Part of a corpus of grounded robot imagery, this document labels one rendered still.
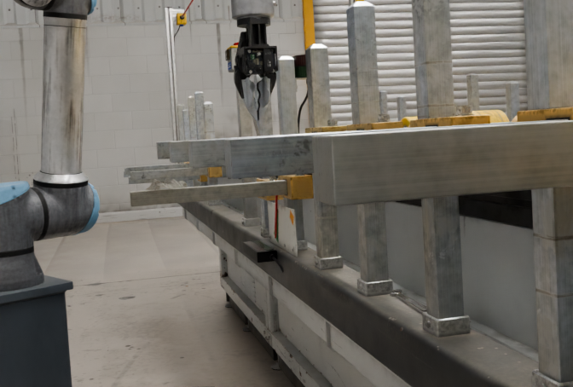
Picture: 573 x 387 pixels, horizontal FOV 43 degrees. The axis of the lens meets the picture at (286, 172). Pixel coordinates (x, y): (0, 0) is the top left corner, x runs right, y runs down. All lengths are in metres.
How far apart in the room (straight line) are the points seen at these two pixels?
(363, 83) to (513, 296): 0.41
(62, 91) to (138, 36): 7.33
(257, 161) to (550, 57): 0.29
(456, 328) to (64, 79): 1.42
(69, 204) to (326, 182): 1.83
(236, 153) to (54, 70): 1.57
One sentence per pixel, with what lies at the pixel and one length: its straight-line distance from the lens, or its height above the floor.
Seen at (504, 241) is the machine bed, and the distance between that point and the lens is 1.22.
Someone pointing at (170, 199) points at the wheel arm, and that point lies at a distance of 1.55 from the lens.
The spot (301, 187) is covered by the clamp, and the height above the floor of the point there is 0.85.
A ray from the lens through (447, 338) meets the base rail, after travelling 0.94.
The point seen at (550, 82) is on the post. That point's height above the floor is 0.99.
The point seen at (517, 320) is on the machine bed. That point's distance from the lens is 1.22.
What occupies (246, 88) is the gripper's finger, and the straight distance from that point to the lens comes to 1.57.
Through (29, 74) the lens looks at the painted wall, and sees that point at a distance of 9.39.
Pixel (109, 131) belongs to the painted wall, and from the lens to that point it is 9.30.
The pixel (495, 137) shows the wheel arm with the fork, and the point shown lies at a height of 0.96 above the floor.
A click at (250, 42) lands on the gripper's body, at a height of 1.15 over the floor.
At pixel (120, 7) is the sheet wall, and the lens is 9.48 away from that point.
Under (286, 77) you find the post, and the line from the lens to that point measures 1.64.
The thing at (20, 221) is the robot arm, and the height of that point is 0.77.
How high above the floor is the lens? 0.96
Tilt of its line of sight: 3 degrees down
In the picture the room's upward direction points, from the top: 3 degrees counter-clockwise
